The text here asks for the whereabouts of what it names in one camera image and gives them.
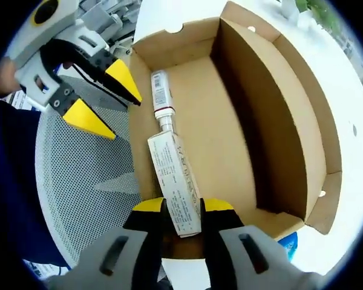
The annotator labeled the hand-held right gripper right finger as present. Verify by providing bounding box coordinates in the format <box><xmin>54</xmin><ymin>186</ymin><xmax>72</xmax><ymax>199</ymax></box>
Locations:
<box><xmin>200</xmin><ymin>197</ymin><xmax>309</xmax><ymax>290</ymax></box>

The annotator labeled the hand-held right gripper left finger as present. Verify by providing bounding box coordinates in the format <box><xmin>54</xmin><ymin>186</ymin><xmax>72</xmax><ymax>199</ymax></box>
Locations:
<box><xmin>48</xmin><ymin>197</ymin><xmax>166</xmax><ymax>290</ymax></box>

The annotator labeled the white tube with cap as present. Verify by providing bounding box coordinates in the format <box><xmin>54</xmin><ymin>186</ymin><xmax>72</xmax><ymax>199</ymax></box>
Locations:
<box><xmin>150</xmin><ymin>69</ymin><xmax>175</xmax><ymax>135</ymax></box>

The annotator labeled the blue wet wipes soft item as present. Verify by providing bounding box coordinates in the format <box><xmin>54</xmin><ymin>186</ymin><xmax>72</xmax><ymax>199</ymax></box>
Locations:
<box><xmin>276</xmin><ymin>231</ymin><xmax>299</xmax><ymax>265</ymax></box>

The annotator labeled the small white carton box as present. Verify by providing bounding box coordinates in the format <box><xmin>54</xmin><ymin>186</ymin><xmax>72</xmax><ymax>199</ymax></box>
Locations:
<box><xmin>147</xmin><ymin>132</ymin><xmax>202</xmax><ymax>239</ymax></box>

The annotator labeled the brown cardboard shoe box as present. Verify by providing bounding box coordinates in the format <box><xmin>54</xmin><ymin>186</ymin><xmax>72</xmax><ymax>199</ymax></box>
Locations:
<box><xmin>127</xmin><ymin>1</ymin><xmax>343</xmax><ymax>260</ymax></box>

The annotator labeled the person's left hand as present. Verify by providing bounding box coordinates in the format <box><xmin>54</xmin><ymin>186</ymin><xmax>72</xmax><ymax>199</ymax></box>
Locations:
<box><xmin>0</xmin><ymin>56</ymin><xmax>24</xmax><ymax>97</ymax></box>

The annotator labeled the blue white printed board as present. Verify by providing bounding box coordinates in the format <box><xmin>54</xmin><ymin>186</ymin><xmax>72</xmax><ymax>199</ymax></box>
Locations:
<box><xmin>8</xmin><ymin>89</ymin><xmax>46</xmax><ymax>112</ymax></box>

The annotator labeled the grey mesh office chair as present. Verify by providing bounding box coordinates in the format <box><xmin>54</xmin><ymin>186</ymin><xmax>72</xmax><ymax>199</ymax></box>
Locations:
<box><xmin>34</xmin><ymin>75</ymin><xmax>143</xmax><ymax>269</ymax></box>

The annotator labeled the person's navy clothing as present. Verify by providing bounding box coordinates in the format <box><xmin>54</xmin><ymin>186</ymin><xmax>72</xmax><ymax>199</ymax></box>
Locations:
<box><xmin>0</xmin><ymin>96</ymin><xmax>67</xmax><ymax>272</ymax></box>

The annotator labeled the green potted plant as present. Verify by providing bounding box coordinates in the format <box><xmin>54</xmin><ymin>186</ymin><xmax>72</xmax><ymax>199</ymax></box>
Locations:
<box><xmin>280</xmin><ymin>0</ymin><xmax>344</xmax><ymax>36</ymax></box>

